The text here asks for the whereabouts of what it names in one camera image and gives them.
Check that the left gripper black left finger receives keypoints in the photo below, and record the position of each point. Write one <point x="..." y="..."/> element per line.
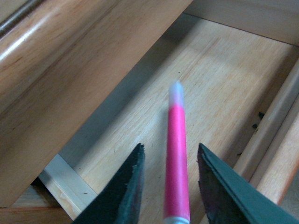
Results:
<point x="120" y="201"/>

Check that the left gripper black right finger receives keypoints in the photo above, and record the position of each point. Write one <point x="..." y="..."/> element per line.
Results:
<point x="229" y="199"/>

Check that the pink marker with white cap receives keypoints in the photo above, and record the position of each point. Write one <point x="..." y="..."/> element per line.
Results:
<point x="176" y="194"/>

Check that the wooden top drawer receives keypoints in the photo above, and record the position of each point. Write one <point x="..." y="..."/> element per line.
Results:
<point x="229" y="77"/>

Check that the wooden nightstand cabinet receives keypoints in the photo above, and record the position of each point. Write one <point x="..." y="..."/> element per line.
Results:
<point x="90" y="81"/>

